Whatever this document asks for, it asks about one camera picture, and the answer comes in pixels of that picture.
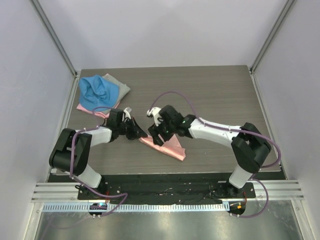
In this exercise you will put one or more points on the white slotted cable duct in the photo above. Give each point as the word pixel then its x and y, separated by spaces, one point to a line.
pixel 97 207

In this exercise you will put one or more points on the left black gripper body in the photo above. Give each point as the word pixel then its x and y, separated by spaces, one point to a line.
pixel 126 129

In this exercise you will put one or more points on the left aluminium frame post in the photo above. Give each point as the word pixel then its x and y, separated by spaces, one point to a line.
pixel 53 35

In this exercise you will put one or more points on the pink satin napkin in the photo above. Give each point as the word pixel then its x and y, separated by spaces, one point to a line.
pixel 171 148

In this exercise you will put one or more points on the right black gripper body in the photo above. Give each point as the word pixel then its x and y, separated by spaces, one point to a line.
pixel 165 130

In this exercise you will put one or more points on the aluminium front rail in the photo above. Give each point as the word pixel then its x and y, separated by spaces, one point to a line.
pixel 278 190

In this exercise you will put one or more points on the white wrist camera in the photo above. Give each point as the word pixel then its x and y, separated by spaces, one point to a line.
pixel 154 113
pixel 127 115

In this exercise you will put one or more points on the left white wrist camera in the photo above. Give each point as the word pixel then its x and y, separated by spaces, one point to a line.
pixel 127 115

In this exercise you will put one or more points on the right aluminium frame post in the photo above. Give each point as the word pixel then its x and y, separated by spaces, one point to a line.
pixel 281 18

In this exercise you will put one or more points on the blue cloth napkin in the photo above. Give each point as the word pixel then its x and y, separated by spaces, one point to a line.
pixel 95 91

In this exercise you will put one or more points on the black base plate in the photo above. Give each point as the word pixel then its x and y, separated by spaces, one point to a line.
pixel 167 189

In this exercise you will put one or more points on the pink cloth under pile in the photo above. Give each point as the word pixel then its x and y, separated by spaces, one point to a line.
pixel 101 114

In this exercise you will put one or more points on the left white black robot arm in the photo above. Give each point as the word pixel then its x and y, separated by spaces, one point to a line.
pixel 72 149

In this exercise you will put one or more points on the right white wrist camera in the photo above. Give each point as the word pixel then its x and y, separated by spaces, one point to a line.
pixel 154 113

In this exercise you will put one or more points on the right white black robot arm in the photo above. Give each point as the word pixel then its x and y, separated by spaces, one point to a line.
pixel 249 147

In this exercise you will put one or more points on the grey cloth napkin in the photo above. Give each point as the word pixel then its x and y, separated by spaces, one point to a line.
pixel 123 88

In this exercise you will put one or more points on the aluminium frame post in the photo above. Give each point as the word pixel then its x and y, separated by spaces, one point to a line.
pixel 53 35
pixel 281 18

